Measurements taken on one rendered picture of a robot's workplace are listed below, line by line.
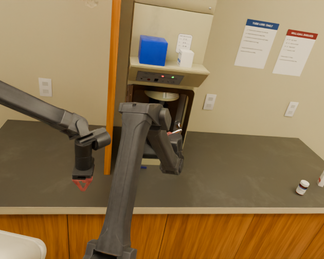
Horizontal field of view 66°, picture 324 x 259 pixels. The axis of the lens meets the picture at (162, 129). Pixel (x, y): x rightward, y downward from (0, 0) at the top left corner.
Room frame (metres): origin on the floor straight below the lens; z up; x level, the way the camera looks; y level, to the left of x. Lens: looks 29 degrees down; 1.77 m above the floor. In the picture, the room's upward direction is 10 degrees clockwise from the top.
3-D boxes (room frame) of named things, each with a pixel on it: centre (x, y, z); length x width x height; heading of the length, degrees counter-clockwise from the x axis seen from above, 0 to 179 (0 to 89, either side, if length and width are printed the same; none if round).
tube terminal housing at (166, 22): (1.20, 0.06, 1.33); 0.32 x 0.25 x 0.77; 103
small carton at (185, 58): (1.03, -0.04, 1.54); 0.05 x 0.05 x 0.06; 14
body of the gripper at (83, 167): (0.68, 0.25, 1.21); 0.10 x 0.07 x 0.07; 13
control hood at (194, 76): (1.02, 0.02, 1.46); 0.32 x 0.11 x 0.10; 103
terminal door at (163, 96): (1.07, 0.03, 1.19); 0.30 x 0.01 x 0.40; 102
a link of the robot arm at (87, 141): (0.69, 0.25, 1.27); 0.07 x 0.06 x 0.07; 146
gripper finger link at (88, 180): (0.68, 0.25, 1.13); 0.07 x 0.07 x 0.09; 13
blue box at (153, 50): (1.00, 0.09, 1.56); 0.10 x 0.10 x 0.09; 13
